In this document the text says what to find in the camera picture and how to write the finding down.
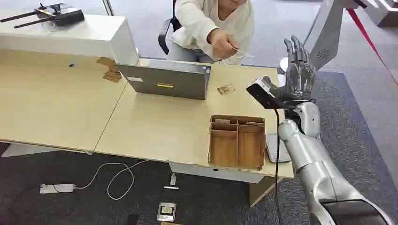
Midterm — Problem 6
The grey machine stand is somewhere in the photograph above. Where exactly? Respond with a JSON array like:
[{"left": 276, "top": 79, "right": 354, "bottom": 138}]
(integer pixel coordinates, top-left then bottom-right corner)
[{"left": 303, "top": 0, "right": 398, "bottom": 71}]

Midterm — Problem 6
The white power strip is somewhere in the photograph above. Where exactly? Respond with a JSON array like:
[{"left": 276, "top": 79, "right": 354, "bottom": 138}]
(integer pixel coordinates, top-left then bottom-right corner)
[{"left": 39, "top": 183, "right": 77, "bottom": 195}]

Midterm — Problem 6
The red barrier ribbon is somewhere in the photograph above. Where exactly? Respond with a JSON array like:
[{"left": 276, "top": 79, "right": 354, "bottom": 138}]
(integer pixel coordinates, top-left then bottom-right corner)
[{"left": 346, "top": 8, "right": 398, "bottom": 87}]

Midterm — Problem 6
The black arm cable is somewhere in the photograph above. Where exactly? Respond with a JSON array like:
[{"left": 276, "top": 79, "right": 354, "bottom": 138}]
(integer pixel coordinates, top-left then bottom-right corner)
[{"left": 273, "top": 107, "right": 283, "bottom": 225}]

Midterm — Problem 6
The small card on desk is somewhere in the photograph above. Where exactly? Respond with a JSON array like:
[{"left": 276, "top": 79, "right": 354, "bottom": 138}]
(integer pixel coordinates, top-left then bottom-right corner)
[{"left": 217, "top": 83, "right": 236, "bottom": 95}]

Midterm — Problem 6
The black office chair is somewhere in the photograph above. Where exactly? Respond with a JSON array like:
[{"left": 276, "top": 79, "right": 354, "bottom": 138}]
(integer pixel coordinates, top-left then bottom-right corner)
[{"left": 157, "top": 0, "right": 183, "bottom": 56}]

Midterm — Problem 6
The wooden card box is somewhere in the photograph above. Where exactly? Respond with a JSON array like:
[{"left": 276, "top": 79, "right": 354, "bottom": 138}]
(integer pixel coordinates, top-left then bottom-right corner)
[{"left": 208, "top": 114, "right": 267, "bottom": 171}]

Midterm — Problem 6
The black router with antennas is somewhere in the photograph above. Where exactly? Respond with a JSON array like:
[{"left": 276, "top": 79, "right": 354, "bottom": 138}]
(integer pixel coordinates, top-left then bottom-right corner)
[{"left": 0, "top": 2, "right": 85, "bottom": 29}]

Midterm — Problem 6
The small silver device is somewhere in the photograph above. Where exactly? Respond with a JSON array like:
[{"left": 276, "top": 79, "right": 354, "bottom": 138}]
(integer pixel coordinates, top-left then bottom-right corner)
[{"left": 156, "top": 202, "right": 177, "bottom": 223}]

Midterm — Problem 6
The grey laptop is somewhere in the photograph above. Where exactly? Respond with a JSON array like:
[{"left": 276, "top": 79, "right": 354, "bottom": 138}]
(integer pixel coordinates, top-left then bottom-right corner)
[{"left": 115, "top": 58, "right": 212, "bottom": 101}]

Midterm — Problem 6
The person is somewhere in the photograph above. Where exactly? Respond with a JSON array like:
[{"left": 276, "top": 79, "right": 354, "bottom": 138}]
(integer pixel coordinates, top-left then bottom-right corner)
[{"left": 166, "top": 0, "right": 255, "bottom": 66}]

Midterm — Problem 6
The clear card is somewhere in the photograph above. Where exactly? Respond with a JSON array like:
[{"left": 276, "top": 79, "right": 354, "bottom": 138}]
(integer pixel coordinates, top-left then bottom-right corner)
[{"left": 228, "top": 42, "right": 256, "bottom": 60}]

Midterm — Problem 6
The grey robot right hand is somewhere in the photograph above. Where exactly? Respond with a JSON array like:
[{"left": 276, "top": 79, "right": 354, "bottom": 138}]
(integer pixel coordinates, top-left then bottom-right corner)
[{"left": 273, "top": 35, "right": 316, "bottom": 101}]

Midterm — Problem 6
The person's hand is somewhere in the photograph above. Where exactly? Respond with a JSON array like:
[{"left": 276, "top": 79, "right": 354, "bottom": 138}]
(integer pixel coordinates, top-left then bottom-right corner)
[{"left": 207, "top": 28, "right": 240, "bottom": 60}]

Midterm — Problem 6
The small white bracket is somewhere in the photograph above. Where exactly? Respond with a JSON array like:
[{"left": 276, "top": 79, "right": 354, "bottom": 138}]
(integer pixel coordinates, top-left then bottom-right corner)
[{"left": 163, "top": 172, "right": 180, "bottom": 190}]

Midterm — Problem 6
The white raised counter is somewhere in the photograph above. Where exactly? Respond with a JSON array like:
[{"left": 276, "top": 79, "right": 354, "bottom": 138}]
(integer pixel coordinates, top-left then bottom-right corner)
[{"left": 0, "top": 14, "right": 139, "bottom": 66}]

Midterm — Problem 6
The white power cable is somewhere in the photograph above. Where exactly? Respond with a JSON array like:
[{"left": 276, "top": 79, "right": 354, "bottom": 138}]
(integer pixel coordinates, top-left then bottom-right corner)
[{"left": 53, "top": 159, "right": 151, "bottom": 201}]

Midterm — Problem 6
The grey tablet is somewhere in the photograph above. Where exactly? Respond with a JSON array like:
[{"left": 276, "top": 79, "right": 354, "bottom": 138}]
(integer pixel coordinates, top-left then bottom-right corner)
[{"left": 265, "top": 134, "right": 292, "bottom": 164}]

